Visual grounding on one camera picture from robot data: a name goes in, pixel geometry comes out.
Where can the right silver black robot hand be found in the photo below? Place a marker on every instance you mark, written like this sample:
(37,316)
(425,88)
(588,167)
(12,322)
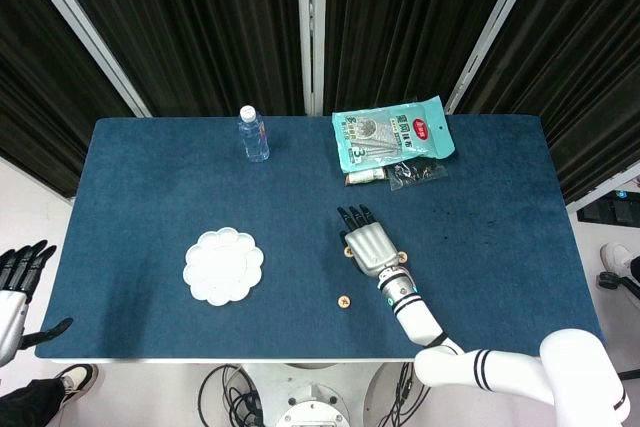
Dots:
(372,247)

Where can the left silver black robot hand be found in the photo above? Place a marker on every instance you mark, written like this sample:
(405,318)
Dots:
(12,317)

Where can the small green orange packet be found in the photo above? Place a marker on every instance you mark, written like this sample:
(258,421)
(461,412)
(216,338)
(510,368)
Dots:
(362,177)

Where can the clear bag with black contents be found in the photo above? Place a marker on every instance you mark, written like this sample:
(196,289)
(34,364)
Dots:
(415,174)

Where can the black trouser leg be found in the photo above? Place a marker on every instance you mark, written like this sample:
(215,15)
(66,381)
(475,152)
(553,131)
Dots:
(30,404)

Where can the black and white sneaker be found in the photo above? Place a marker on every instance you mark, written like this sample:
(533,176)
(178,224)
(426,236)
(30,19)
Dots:
(77,379)

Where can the teal dishcloth package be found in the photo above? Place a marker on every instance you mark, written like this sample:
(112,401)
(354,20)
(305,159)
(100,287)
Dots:
(395,139)

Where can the white flower-shaped paint palette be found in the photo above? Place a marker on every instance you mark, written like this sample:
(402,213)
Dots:
(223,267)

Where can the clear plastic water bottle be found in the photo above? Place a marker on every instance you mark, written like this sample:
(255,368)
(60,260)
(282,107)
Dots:
(254,139)

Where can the black pleated curtain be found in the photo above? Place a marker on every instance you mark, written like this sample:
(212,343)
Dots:
(200,22)
(400,22)
(590,72)
(40,97)

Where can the black electronic device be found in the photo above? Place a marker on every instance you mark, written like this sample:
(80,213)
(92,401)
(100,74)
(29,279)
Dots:
(605,211)

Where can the black office chair base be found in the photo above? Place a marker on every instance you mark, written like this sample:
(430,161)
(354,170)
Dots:
(606,280)

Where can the white shoe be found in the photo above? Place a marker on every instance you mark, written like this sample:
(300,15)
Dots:
(615,254)

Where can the dark trouser leg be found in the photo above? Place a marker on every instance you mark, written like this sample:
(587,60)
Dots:
(636,272)

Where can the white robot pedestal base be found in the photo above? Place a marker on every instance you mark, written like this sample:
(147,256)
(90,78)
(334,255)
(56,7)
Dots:
(310,397)

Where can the white partition frame post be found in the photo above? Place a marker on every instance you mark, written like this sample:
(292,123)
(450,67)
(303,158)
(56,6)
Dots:
(495,27)
(303,47)
(82,27)
(600,187)

